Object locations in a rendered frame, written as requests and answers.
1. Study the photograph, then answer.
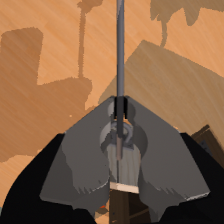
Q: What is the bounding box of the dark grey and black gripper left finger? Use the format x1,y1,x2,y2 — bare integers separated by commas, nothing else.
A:
0,95,117,224

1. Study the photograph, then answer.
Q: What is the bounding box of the brown wooden cabinet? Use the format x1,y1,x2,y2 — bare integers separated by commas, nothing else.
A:
104,120,224,224

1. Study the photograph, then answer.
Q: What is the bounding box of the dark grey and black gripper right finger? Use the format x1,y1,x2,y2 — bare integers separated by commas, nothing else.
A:
124,95,224,224

